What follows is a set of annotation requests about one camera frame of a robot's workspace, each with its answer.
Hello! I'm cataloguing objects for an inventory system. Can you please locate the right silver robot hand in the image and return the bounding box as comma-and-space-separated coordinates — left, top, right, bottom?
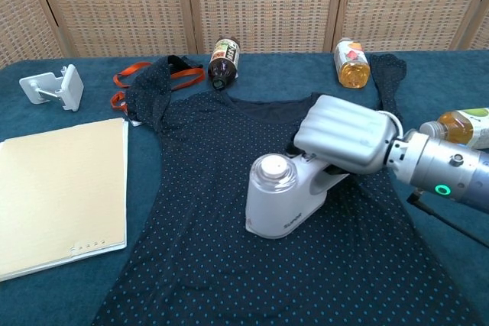
284, 94, 404, 176

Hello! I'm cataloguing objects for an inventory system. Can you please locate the white folding phone stand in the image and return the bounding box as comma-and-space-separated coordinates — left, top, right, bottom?
18, 64, 85, 113

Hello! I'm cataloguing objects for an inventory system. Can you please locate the dark brown drink bottle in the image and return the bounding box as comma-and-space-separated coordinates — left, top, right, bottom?
207, 37, 241, 92

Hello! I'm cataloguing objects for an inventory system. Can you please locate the dark navy polka-dot shirt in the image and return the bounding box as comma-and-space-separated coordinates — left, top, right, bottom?
91, 53, 474, 326

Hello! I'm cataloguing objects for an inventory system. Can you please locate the tea bottle with green-apple label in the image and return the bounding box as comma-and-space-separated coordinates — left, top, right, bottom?
419, 107, 489, 150

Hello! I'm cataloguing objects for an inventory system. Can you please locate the blue table cloth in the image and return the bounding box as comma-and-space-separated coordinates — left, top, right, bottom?
0, 49, 489, 326

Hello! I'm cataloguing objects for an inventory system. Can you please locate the woven rattan folding screen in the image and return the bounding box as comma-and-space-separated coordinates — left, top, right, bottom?
0, 0, 489, 69

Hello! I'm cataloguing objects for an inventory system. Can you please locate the tea bottle with red-fruit label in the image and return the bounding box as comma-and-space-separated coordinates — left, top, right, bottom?
334, 37, 371, 89

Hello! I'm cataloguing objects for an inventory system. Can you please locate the orange lanyard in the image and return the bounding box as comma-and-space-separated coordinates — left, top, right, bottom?
110, 59, 205, 111

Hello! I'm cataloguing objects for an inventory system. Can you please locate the cream paper folder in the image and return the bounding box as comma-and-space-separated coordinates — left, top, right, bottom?
0, 118, 130, 283

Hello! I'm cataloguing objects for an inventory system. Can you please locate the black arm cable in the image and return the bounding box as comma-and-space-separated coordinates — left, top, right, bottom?
406, 191, 489, 247

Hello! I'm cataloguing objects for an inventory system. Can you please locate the white garment steamer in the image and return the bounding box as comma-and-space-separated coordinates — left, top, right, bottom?
244, 152, 351, 241

